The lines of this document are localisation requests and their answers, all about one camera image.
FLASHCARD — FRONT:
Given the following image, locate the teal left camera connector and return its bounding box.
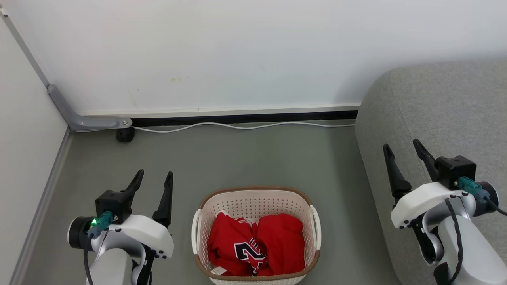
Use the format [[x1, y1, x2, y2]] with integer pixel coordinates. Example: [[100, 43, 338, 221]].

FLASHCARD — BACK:
[[88, 211, 116, 239]]

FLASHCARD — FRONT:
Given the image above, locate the grey fabric sofa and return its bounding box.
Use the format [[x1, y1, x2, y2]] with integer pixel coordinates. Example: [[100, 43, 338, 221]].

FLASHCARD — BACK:
[[354, 59, 507, 285]]

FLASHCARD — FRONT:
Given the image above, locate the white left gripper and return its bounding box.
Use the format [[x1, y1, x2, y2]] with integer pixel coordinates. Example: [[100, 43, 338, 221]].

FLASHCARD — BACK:
[[106, 169, 175, 260]]

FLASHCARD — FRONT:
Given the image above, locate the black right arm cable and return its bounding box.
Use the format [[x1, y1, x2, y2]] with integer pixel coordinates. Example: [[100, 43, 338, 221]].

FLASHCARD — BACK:
[[444, 197, 507, 285]]

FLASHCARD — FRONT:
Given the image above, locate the black caster wheel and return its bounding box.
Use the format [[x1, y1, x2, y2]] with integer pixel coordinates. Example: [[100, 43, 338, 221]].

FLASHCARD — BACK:
[[115, 127, 135, 143]]

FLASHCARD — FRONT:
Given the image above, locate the cream perforated laundry basket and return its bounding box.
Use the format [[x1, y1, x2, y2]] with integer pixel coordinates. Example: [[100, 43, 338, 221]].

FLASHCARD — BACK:
[[191, 186, 322, 285]]

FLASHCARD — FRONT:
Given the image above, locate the grey metal partition foot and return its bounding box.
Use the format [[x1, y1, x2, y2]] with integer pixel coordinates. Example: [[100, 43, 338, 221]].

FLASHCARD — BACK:
[[47, 84, 133, 132]]

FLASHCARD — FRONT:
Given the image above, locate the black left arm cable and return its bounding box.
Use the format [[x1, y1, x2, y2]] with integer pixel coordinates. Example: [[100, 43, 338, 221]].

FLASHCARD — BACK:
[[83, 232, 96, 285]]

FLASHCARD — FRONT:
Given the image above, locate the red basketball jersey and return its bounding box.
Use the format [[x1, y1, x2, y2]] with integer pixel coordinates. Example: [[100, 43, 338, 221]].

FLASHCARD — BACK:
[[208, 211, 307, 277]]

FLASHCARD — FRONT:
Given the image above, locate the teal camera connector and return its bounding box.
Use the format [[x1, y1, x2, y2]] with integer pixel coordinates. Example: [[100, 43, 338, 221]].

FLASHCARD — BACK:
[[457, 176, 492, 203], [88, 211, 116, 239]]

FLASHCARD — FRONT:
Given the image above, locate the black baseboard strip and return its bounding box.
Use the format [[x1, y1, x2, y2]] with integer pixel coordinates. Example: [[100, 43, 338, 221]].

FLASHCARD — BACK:
[[130, 110, 359, 127]]

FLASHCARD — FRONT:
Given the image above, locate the grey partition frame strip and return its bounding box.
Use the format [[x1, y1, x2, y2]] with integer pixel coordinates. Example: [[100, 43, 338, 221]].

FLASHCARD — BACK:
[[0, 7, 51, 88]]

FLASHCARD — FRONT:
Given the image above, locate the grey partition bottom rail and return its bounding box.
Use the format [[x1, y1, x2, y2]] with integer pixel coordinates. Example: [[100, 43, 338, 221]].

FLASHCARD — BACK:
[[9, 126, 74, 285]]

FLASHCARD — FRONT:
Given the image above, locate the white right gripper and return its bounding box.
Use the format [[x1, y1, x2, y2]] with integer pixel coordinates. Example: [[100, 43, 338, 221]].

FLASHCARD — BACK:
[[382, 139, 476, 230]]

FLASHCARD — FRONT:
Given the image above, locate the teal right camera connector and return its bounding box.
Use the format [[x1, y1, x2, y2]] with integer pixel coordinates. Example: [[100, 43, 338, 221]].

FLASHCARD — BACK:
[[457, 176, 492, 203]]

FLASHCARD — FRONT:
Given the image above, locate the white floor cable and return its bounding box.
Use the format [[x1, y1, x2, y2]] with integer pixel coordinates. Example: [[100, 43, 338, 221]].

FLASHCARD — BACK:
[[132, 121, 356, 133]]

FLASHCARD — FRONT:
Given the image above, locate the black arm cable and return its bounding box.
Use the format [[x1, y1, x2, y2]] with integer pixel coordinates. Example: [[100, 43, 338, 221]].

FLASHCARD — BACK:
[[83, 232, 96, 285], [444, 197, 507, 285]]

